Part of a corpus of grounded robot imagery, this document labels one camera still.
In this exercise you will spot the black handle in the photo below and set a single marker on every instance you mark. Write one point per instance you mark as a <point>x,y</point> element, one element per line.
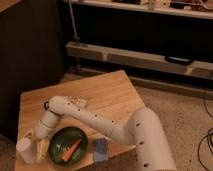
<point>179,61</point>

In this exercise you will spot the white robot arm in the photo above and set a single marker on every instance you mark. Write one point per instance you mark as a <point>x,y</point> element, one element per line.
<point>143,129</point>

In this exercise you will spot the orange carrot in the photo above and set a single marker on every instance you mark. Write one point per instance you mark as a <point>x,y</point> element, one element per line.
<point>67,154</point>

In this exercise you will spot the green plate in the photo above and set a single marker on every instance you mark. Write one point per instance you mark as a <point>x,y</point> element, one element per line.
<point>68,146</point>

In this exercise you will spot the metal pole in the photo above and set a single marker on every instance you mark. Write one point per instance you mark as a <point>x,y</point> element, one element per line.
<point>75,37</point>

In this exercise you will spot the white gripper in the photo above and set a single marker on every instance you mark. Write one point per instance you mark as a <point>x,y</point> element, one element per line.
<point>40,132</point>

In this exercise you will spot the black striped eraser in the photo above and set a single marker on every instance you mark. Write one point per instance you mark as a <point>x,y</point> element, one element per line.
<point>46,105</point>

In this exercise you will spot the wooden shelf beam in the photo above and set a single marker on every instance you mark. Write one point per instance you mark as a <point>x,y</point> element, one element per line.
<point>141,60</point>

